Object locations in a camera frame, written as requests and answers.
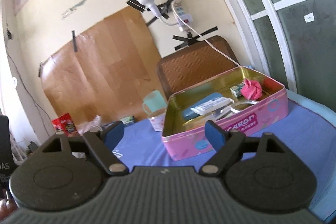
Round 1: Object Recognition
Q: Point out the white tape roll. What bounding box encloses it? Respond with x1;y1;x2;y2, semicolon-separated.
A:
230;100;258;113

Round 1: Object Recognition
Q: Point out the pink soft ball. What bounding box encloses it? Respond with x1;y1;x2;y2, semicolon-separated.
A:
240;79;262;100

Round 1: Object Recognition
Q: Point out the white plastic bag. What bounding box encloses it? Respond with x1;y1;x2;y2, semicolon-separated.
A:
76;115;102;135

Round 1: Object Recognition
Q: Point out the green toothpaste box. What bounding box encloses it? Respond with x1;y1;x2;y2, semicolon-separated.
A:
120;116;136;127

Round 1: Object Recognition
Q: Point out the white long box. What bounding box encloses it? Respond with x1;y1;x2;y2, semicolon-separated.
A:
190;97;234;116

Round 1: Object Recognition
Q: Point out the red snack box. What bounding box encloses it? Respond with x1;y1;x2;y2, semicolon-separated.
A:
52;113;79;137

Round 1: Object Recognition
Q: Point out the pink tin box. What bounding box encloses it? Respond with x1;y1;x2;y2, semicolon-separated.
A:
162;67;289;161

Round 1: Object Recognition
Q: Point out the blue glasses case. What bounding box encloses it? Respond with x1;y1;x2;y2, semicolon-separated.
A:
182;92;224;121

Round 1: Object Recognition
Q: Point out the green soap packet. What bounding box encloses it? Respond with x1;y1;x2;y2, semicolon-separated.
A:
230;82;245;98

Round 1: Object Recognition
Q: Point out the white printed cup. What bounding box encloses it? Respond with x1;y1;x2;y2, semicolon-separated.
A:
148;110;166;132

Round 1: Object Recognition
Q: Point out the brown cardboard sheet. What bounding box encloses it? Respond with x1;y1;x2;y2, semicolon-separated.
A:
41;7;162;124

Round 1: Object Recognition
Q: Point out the mint green cup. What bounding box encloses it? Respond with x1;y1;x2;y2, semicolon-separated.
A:
142;90;167;115

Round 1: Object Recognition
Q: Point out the blue patterned tablecloth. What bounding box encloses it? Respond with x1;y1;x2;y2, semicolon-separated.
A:
105;100;335;222

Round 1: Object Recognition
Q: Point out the brown chair back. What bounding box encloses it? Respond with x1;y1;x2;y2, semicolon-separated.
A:
156;35;238;98

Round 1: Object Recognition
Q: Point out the white power strip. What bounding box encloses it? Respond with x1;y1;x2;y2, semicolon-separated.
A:
171;0;193;32

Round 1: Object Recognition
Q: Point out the white window frame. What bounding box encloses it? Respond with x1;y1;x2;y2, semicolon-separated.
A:
194;0;336;93

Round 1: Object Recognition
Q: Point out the white power cable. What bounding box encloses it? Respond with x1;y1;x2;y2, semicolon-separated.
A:
157;2;241;67

